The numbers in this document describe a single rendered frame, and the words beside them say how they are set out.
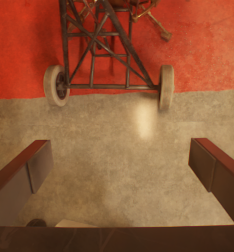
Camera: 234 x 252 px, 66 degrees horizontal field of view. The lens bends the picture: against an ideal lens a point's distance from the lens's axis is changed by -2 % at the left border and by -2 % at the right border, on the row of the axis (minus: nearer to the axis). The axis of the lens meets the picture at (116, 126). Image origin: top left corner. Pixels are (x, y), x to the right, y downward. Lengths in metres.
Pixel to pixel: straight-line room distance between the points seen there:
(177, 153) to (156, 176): 0.15
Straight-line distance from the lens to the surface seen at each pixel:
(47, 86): 0.88
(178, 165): 0.95
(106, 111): 0.96
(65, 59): 0.74
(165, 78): 0.78
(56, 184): 1.04
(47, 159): 0.16
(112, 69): 1.02
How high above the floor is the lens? 0.93
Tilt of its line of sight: 80 degrees down
